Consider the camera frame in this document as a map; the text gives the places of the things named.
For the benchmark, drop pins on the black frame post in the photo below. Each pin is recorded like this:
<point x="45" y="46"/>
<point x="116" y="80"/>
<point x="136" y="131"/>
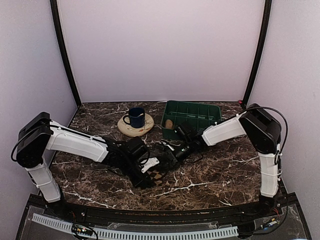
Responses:
<point x="258" y="53"/>
<point x="63" y="52"/>

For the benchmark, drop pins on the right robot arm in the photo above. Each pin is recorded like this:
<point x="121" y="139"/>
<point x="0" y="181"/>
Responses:
<point x="261" y="128"/>

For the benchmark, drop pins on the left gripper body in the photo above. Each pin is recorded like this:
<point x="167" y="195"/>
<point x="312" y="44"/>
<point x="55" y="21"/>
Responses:
<point x="127" y="168"/>

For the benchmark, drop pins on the white slotted cable duct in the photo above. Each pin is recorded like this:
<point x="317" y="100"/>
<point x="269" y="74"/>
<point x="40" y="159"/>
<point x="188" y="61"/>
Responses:
<point x="100" y="233"/>

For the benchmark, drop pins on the cream round coaster plate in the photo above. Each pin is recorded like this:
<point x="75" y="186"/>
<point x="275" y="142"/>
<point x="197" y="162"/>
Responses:
<point x="132" y="132"/>

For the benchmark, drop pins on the brown argyle sock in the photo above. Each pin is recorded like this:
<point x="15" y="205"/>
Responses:
<point x="155" y="176"/>

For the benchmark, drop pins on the green divided plastic tray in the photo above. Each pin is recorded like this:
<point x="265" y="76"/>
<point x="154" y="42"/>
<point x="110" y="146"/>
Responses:
<point x="198" y="115"/>

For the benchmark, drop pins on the right black frame post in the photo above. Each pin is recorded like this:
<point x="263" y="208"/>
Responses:
<point x="258" y="53"/>

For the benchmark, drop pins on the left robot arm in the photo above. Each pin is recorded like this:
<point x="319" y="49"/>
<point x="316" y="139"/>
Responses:
<point x="42" y="133"/>

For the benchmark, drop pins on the dark blue enamel mug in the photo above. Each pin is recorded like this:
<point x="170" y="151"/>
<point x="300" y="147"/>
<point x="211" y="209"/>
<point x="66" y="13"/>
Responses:
<point x="135" y="117"/>

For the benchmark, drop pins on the black front rail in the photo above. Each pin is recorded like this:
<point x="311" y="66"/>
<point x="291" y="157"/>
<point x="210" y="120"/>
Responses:
<point x="239" y="214"/>

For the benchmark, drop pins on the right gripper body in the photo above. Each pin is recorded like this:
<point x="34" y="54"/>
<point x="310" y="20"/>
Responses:
<point x="187" y="149"/>

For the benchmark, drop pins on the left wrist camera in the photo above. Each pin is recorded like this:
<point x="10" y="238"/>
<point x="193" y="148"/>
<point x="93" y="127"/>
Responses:
<point x="151" y="162"/>

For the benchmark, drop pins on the left black frame post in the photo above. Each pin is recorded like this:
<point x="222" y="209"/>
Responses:
<point x="63" y="52"/>

